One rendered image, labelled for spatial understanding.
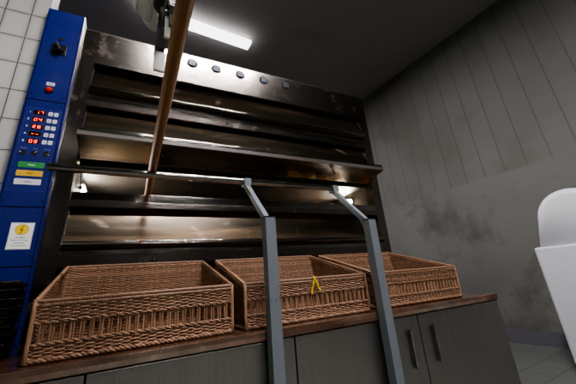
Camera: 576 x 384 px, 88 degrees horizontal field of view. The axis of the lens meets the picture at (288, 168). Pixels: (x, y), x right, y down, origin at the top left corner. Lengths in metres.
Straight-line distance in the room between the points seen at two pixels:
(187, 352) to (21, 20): 1.77
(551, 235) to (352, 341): 2.01
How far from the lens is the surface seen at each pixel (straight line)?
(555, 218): 2.96
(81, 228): 1.62
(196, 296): 1.11
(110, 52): 2.02
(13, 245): 1.61
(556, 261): 2.93
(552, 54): 4.00
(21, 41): 2.06
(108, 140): 1.60
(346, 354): 1.30
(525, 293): 3.81
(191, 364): 1.07
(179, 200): 1.65
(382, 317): 1.35
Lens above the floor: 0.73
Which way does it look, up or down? 20 degrees up
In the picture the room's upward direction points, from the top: 5 degrees counter-clockwise
